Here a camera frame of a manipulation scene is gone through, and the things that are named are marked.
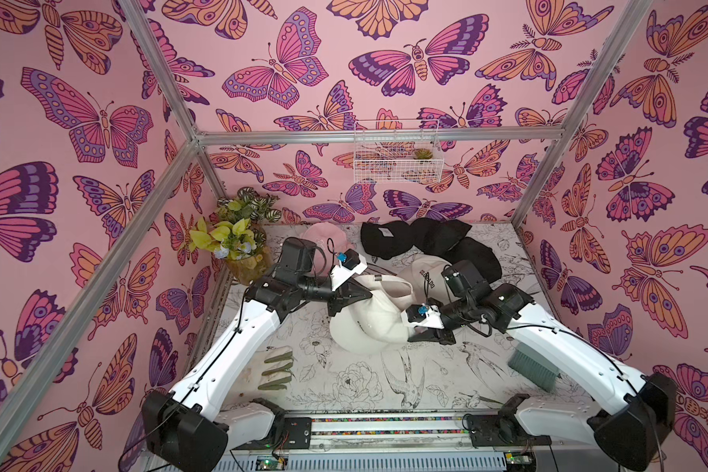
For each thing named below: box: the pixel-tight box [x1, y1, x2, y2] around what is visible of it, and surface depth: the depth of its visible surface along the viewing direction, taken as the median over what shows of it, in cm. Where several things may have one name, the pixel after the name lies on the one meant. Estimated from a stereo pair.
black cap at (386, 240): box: [359, 220, 413, 260], surface depth 115 cm
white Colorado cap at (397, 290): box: [354, 274, 414, 312], surface depth 74 cm
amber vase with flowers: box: [189, 186, 282, 286], surface depth 92 cm
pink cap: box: [300, 222, 350, 276], surface depth 105 cm
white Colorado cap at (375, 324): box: [329, 274, 414, 355], surface depth 68 cm
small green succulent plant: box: [413, 148, 433, 160], surface depth 94 cm
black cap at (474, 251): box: [442, 236, 503, 285], surface depth 105 cm
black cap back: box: [410, 217, 472, 255], surface depth 114 cm
